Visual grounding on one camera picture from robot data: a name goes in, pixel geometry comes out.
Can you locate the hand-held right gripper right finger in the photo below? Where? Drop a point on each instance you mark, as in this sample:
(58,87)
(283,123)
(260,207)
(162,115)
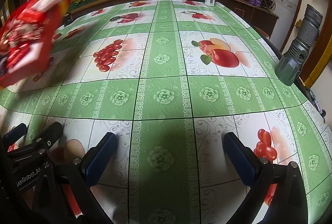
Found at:
(241,159)

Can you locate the large red snack bag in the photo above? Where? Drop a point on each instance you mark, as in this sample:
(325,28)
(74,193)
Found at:
(28,31)

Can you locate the grey metal flashlight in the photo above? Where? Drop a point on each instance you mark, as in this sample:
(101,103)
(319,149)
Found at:
(298,50)

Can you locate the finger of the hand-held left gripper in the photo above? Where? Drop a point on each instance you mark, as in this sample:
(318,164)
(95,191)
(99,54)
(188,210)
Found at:
(50,133)
(15,133)

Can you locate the green fruit-print tablecloth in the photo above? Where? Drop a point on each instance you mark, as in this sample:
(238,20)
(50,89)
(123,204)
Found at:
(163,57)

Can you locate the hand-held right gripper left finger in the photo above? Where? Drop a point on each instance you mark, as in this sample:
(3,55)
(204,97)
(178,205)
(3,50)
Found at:
(101,159)

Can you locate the black cylindrical device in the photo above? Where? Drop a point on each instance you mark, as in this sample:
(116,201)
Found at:
(68,18)

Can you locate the dark wooden side cabinet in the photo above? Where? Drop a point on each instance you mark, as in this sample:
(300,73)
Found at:
(262,20)

